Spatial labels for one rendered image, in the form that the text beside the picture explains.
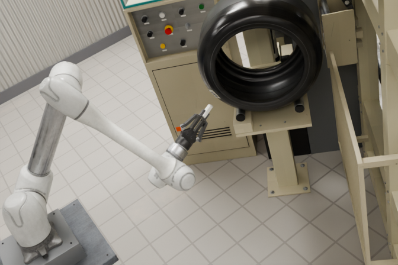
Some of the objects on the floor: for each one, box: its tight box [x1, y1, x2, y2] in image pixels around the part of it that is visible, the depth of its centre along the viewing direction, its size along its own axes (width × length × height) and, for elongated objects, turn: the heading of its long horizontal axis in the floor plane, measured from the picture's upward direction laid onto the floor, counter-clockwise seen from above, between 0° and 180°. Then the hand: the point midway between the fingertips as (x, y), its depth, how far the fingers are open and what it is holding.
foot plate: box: [267, 162, 311, 198], centre depth 307 cm, size 27×27×2 cm
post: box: [227, 0, 299, 187], centre depth 235 cm, size 13×13×250 cm
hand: (206, 111), depth 217 cm, fingers closed
